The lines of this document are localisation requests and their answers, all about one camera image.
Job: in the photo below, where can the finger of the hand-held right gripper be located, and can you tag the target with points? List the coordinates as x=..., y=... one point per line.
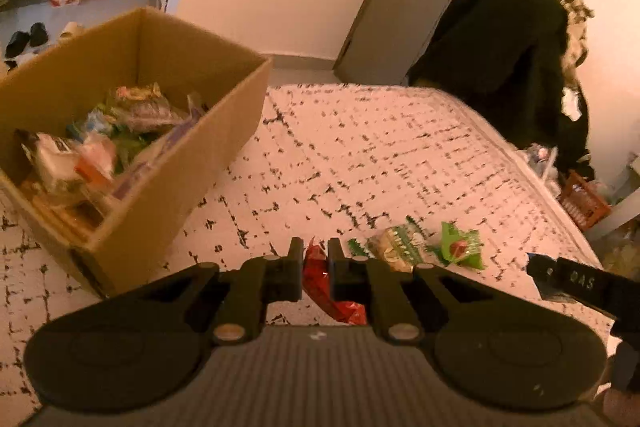
x=542, y=273

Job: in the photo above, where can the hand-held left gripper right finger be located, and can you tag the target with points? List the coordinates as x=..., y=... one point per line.
x=336, y=268

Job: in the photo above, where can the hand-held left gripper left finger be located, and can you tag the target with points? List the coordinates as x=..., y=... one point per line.
x=295, y=268

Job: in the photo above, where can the red snack packet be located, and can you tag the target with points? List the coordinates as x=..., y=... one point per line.
x=312, y=292

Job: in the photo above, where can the cardboard box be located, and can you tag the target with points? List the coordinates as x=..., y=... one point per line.
x=200, y=167

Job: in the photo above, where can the pile of mixed snack packets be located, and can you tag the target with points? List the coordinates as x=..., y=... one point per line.
x=130, y=122

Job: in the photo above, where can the green striped bread packet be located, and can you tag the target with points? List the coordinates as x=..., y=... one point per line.
x=397, y=247

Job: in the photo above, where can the orange plastic basket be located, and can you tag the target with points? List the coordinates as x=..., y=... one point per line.
x=582, y=202

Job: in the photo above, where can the small green snack packet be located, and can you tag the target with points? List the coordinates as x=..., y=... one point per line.
x=462, y=247

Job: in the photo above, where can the pale plastic clutter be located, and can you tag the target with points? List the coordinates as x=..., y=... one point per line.
x=542, y=162

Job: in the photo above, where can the patterned white bed sheet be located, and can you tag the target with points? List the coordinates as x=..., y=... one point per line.
x=375, y=157

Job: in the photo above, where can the white cloth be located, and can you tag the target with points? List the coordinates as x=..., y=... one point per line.
x=570, y=103

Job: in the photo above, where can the black coat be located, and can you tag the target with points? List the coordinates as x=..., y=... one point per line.
x=500, y=57

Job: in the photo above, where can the camouflage garment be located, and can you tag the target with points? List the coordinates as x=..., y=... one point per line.
x=570, y=7

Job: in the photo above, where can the white slipper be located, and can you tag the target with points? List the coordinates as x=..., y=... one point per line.
x=71, y=30

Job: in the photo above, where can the black shoe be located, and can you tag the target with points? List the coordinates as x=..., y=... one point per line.
x=38, y=34
x=17, y=43

